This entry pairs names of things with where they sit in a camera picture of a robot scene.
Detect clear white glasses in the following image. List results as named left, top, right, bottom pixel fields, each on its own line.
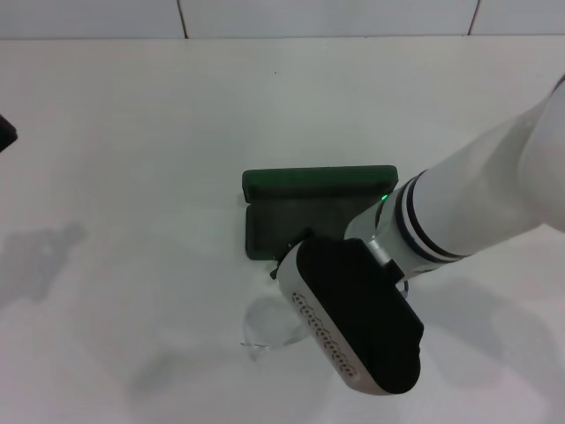
left=239, top=295, right=311, bottom=361

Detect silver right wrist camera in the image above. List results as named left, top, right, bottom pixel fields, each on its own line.
left=274, top=237, right=426, bottom=396

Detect green glasses case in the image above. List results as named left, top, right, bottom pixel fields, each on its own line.
left=241, top=164, right=400, bottom=262

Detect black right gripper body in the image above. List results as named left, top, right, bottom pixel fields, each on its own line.
left=269, top=241, right=296, bottom=281

